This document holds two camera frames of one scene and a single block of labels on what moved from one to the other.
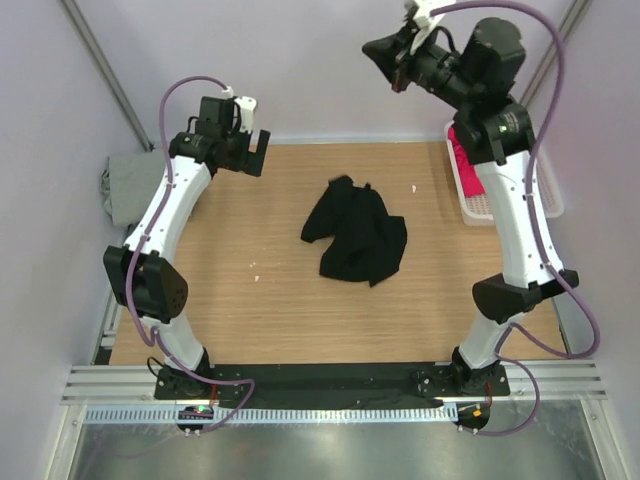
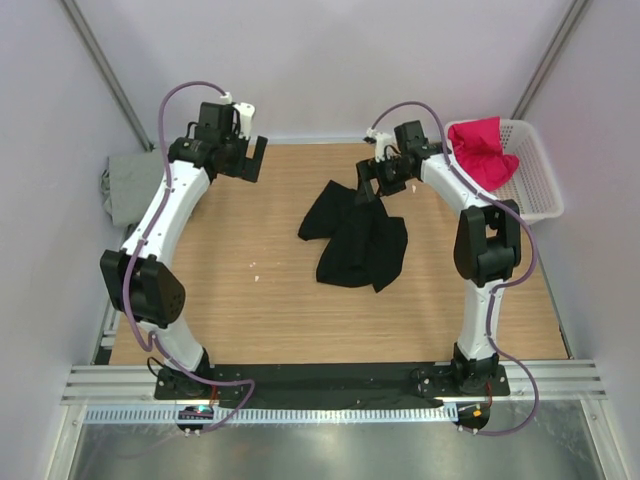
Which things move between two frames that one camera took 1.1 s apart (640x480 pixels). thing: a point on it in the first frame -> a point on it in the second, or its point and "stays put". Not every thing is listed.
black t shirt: x=368 y=243 stays put
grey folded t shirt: x=130 y=184 stays put
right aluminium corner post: x=566 y=30 stays put
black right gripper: x=391 y=57 -> x=367 y=170
